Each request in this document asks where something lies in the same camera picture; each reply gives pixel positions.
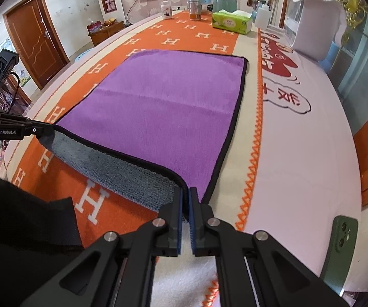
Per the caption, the purple grey microfibre towel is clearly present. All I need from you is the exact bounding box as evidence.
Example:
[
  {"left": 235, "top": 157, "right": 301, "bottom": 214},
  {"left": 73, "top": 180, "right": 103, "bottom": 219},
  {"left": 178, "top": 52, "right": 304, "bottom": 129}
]
[{"left": 39, "top": 50, "right": 248, "bottom": 211}]

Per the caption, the orange H pattern blanket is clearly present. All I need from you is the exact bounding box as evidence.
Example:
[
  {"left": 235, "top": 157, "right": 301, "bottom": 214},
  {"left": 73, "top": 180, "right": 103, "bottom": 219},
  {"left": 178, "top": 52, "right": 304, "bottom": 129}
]
[{"left": 0, "top": 10, "right": 265, "bottom": 307}]

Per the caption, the brown wooden door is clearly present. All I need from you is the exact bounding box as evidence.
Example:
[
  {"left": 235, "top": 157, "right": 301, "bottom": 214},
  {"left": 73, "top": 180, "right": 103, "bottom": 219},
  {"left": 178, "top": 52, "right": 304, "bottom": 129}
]
[{"left": 3, "top": 0, "right": 70, "bottom": 90}]

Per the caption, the green phone case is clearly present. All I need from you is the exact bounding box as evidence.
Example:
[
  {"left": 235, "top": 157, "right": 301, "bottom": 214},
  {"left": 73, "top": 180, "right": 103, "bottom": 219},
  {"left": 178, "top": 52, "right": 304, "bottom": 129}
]
[{"left": 320, "top": 215, "right": 359, "bottom": 296}]

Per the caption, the white printed table cloth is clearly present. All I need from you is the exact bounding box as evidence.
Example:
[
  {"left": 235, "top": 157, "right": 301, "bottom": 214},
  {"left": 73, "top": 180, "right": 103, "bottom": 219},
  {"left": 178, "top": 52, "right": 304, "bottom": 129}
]
[{"left": 199, "top": 26, "right": 364, "bottom": 307}]

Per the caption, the wooden side cabinet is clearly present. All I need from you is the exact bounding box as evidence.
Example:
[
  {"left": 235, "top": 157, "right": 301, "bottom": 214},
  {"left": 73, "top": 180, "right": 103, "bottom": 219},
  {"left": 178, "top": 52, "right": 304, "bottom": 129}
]
[{"left": 89, "top": 21, "right": 125, "bottom": 47}]

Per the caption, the white medicine bottle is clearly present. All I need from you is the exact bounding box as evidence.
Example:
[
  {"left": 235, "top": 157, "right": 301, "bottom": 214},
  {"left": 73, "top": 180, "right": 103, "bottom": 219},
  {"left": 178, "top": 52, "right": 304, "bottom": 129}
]
[{"left": 160, "top": 0, "right": 173, "bottom": 19}]

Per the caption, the glass jar with amber liquid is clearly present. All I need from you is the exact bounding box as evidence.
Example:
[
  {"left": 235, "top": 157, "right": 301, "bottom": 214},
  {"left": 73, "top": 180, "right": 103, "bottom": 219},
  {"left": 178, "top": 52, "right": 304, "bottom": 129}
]
[{"left": 188, "top": 0, "right": 202, "bottom": 21}]

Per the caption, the teal chair back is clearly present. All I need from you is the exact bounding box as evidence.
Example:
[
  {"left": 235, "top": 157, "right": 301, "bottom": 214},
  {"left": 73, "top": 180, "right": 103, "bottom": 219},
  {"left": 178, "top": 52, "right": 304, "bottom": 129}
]
[{"left": 212, "top": 0, "right": 237, "bottom": 13}]

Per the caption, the green tissue box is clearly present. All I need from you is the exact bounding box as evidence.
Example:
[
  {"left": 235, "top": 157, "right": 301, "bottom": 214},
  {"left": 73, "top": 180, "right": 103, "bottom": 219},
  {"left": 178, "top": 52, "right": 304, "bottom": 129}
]
[{"left": 212, "top": 9, "right": 252, "bottom": 35}]

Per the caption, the white mug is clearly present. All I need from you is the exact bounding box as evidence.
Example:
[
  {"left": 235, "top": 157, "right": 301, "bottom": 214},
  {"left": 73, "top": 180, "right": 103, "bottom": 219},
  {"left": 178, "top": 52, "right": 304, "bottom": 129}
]
[{"left": 255, "top": 5, "right": 271, "bottom": 30}]

